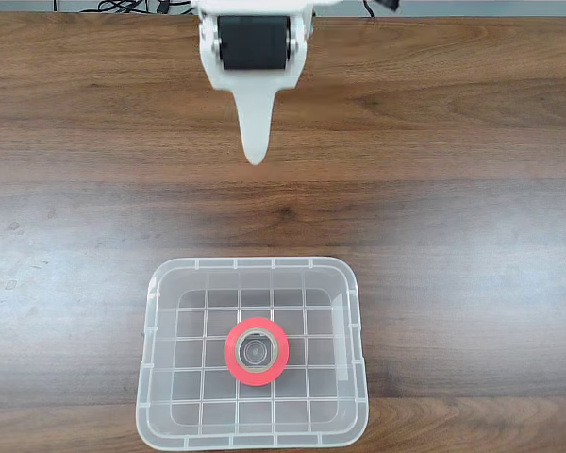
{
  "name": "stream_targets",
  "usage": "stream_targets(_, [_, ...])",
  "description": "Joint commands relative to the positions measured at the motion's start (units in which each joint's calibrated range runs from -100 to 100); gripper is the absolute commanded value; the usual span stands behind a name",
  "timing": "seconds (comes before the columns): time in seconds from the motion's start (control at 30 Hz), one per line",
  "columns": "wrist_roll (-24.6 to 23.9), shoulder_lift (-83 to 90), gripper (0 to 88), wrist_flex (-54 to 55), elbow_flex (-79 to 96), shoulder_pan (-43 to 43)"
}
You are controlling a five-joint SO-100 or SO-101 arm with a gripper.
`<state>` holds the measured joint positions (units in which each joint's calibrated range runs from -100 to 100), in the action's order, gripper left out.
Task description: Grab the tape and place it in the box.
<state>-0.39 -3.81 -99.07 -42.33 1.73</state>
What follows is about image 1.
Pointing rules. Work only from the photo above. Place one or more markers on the red tape roll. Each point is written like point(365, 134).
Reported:
point(231, 363)

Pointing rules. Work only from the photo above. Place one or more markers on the clear plastic box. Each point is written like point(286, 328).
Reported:
point(254, 424)

